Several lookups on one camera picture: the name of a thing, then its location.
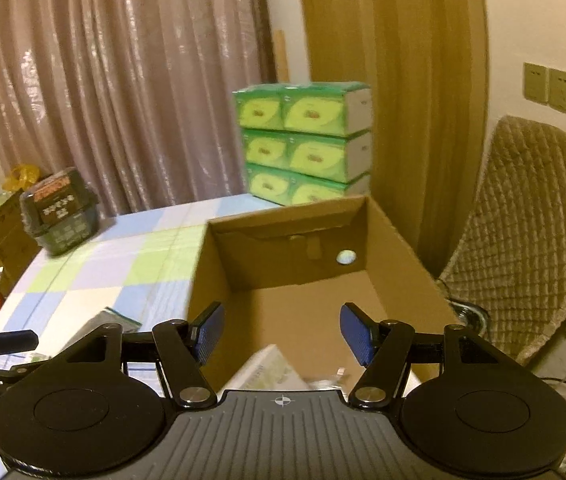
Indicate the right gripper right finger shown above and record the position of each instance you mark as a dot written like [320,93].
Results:
[382,349]

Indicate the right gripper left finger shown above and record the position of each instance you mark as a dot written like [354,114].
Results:
[182,349]

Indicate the silver foil tea pouch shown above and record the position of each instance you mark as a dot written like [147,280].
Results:
[107,316]

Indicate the large white medicine box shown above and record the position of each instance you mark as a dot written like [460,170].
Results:
[267,369]

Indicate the clear plastic bag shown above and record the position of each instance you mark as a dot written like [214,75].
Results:
[334,381]

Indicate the checkered tablecloth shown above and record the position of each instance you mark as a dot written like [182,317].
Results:
[140,266]

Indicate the open cardboard box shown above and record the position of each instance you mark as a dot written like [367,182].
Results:
[283,274]

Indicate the dark green noodle basket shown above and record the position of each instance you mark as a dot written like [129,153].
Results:
[60,212]

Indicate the quilted brown chair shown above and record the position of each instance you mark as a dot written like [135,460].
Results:
[511,259]

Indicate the green tissue box pack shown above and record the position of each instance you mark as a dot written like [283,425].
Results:
[304,143]

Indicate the brown curtain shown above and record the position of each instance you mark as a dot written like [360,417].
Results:
[137,95]

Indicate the wooden door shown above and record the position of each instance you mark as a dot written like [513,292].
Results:
[426,62]

